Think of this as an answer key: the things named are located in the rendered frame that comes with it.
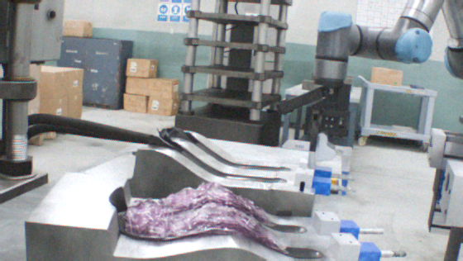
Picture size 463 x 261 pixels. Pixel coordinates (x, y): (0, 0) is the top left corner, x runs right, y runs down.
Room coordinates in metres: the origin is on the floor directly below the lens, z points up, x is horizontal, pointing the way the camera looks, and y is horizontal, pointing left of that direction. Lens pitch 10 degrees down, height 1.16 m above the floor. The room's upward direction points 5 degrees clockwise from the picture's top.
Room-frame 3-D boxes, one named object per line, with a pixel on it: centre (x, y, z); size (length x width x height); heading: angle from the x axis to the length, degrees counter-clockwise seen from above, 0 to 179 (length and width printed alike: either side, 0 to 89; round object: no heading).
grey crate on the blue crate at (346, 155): (4.31, -0.77, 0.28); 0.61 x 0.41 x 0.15; 75
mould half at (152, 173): (1.12, 0.05, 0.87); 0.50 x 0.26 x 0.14; 79
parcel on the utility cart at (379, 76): (6.78, -2.07, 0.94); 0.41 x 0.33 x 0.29; 83
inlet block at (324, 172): (1.12, -0.23, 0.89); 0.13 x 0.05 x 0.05; 79
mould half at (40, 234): (0.75, 0.03, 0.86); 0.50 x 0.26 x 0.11; 96
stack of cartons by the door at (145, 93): (7.83, 1.30, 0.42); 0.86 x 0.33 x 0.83; 75
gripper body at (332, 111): (1.12, -0.22, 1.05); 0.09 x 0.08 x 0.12; 79
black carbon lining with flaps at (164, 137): (1.11, 0.03, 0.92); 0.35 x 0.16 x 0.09; 79
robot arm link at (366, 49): (1.15, -0.31, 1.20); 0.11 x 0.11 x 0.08; 26
